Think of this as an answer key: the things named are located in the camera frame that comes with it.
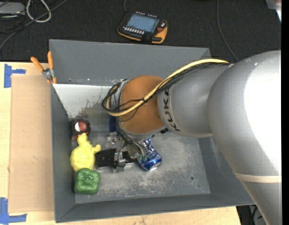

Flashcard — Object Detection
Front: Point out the blue and silver crushed can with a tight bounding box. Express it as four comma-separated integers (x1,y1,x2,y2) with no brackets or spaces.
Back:
136,137,163,172

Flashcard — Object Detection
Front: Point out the black and red tape measure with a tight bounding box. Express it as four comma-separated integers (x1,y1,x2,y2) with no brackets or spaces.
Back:
69,118,91,141

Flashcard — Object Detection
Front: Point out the blue block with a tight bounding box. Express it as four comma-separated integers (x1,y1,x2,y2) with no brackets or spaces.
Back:
109,116,117,133

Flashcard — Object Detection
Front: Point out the grey metal bin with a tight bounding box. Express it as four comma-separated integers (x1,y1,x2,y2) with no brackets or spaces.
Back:
48,39,256,224

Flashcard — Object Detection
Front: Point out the brown cardboard board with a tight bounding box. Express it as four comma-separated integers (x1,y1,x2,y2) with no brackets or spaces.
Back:
7,74,55,214

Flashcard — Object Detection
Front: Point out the green toy bell pepper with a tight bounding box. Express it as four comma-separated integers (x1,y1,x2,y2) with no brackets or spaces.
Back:
74,168,101,195

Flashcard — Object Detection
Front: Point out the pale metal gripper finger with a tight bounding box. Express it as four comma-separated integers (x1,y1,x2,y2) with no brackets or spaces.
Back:
104,132,121,150
112,150,126,173

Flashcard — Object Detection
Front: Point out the yellow toy turtle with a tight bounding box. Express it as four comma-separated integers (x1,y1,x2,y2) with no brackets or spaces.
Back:
69,133,102,173

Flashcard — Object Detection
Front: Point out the black box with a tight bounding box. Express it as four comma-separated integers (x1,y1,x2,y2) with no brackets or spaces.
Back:
95,148,135,169

